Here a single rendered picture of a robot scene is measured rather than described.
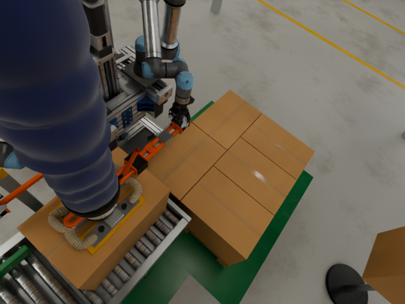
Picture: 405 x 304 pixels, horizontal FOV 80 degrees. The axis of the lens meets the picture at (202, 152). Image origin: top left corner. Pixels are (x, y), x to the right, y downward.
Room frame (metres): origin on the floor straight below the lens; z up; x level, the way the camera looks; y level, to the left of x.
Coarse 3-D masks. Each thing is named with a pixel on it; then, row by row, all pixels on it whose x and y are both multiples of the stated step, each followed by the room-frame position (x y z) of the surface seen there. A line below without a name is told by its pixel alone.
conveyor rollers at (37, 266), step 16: (160, 224) 0.40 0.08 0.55; (176, 224) 0.44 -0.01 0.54; (160, 240) 0.31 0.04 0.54; (32, 256) -0.03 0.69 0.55; (128, 256) 0.15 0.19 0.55; (16, 272) -0.12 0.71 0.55; (48, 272) -0.07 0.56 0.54; (0, 288) -0.21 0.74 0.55; (32, 288) -0.16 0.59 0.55; (64, 288) -0.11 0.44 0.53; (112, 288) -0.03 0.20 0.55
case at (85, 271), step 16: (144, 176) 0.51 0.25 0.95; (144, 192) 0.43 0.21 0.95; (160, 192) 0.46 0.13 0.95; (48, 208) 0.18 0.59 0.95; (144, 208) 0.35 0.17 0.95; (160, 208) 0.43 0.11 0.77; (32, 224) 0.09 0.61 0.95; (48, 224) 0.12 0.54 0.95; (128, 224) 0.25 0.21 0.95; (144, 224) 0.30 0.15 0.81; (32, 240) 0.04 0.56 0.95; (48, 240) 0.06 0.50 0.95; (64, 240) 0.08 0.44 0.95; (112, 240) 0.15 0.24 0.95; (128, 240) 0.20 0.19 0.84; (48, 256) 0.00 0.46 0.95; (64, 256) 0.02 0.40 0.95; (80, 256) 0.05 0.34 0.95; (96, 256) 0.07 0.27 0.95; (112, 256) 0.10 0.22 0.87; (64, 272) -0.03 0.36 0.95; (80, 272) -0.01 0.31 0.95; (96, 272) 0.01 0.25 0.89; (80, 288) -0.07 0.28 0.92
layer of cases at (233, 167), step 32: (224, 96) 1.74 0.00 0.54; (192, 128) 1.24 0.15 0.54; (224, 128) 1.37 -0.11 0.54; (256, 128) 1.50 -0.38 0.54; (160, 160) 0.84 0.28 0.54; (192, 160) 0.95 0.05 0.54; (224, 160) 1.06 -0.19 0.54; (256, 160) 1.17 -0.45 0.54; (288, 160) 1.30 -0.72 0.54; (192, 192) 0.70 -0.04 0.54; (224, 192) 0.79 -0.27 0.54; (256, 192) 0.89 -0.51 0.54; (288, 192) 0.99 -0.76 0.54; (192, 224) 0.54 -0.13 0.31; (224, 224) 0.56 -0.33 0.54; (256, 224) 0.65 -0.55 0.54; (224, 256) 0.42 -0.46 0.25
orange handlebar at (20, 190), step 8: (168, 128) 0.77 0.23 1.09; (152, 144) 0.64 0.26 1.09; (160, 144) 0.66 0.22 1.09; (144, 152) 0.58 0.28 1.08; (152, 152) 0.60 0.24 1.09; (40, 176) 0.27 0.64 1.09; (128, 176) 0.43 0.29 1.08; (24, 184) 0.22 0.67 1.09; (32, 184) 0.23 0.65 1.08; (120, 184) 0.38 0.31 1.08; (16, 192) 0.17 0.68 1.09; (8, 200) 0.14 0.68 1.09; (72, 216) 0.17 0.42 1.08; (64, 224) 0.13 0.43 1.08; (72, 224) 0.14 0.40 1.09
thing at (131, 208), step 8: (128, 192) 0.39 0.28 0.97; (120, 200) 0.34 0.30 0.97; (144, 200) 0.38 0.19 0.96; (120, 208) 0.30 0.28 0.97; (128, 208) 0.31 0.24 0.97; (136, 208) 0.33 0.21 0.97; (128, 216) 0.28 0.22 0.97; (96, 224) 0.19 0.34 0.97; (104, 224) 0.20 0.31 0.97; (120, 224) 0.23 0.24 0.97; (88, 232) 0.15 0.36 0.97; (96, 232) 0.16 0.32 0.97; (104, 232) 0.17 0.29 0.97; (112, 232) 0.18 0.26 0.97; (104, 240) 0.14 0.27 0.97; (88, 248) 0.09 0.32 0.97; (96, 248) 0.10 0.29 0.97
